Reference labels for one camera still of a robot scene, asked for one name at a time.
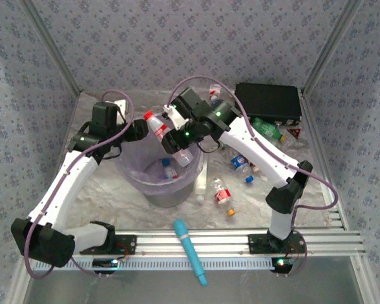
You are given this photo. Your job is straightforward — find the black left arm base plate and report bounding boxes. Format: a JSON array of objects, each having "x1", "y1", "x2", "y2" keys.
[{"x1": 79, "y1": 234, "x2": 137, "y2": 256}]

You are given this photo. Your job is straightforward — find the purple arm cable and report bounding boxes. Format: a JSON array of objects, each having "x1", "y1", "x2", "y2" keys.
[
  {"x1": 167, "y1": 75, "x2": 339, "y2": 278},
  {"x1": 23, "y1": 90, "x2": 136, "y2": 280}
]

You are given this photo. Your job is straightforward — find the slotted white cable duct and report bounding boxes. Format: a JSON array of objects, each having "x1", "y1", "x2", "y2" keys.
[{"x1": 33, "y1": 256, "x2": 279, "y2": 272}]

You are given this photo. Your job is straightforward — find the pepsi label bottle blue cap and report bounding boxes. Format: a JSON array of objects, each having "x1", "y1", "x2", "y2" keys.
[{"x1": 230, "y1": 154, "x2": 255, "y2": 184}]

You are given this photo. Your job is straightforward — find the clear bottle red cap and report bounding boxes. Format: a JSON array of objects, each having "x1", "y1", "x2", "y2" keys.
[{"x1": 144, "y1": 110, "x2": 194, "y2": 168}]

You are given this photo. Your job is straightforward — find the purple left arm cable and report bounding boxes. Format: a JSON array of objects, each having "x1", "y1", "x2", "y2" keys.
[{"x1": 23, "y1": 90, "x2": 136, "y2": 280}]

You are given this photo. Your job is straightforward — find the teal marker pen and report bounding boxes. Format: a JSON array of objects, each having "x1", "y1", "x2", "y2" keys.
[{"x1": 173, "y1": 218, "x2": 208, "y2": 288}]

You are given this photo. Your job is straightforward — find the aluminium side rail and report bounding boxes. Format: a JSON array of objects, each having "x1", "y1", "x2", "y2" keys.
[{"x1": 299, "y1": 90, "x2": 349, "y2": 231}]

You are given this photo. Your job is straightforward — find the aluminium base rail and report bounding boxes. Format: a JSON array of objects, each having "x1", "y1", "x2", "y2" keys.
[{"x1": 65, "y1": 228, "x2": 367, "y2": 257}]

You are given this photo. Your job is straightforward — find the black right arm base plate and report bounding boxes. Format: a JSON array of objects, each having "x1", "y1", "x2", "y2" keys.
[{"x1": 248, "y1": 232, "x2": 307, "y2": 254}]

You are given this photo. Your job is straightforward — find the small bottle blue cap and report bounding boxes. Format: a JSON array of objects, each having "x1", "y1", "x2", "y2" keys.
[{"x1": 161, "y1": 158, "x2": 180, "y2": 180}]

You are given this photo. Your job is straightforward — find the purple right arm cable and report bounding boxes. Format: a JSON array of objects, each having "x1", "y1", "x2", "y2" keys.
[{"x1": 167, "y1": 75, "x2": 339, "y2": 278}]

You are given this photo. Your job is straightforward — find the red label bottle orange cap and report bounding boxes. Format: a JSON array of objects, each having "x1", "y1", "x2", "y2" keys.
[{"x1": 212, "y1": 176, "x2": 237, "y2": 218}]

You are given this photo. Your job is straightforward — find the aluminium frame post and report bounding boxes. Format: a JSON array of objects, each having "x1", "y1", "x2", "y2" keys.
[
  {"x1": 302, "y1": 0, "x2": 364, "y2": 94},
  {"x1": 20, "y1": 0, "x2": 83, "y2": 94}
]

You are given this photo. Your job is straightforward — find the green plastic bottle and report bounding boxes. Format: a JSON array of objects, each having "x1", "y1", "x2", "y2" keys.
[{"x1": 251, "y1": 117, "x2": 288, "y2": 143}]

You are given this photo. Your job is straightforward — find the black hard case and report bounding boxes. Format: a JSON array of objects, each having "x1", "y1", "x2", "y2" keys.
[{"x1": 234, "y1": 82, "x2": 303, "y2": 127}]

